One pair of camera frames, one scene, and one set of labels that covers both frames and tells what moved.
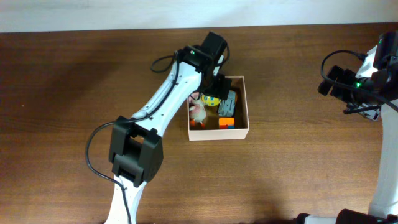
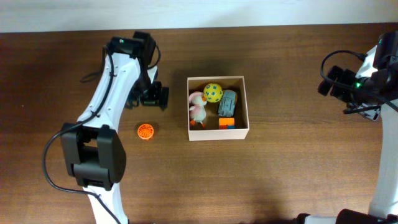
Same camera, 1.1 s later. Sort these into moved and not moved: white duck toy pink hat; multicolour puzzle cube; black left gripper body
Moved: black left gripper body
Not moved: multicolour puzzle cube; white duck toy pink hat
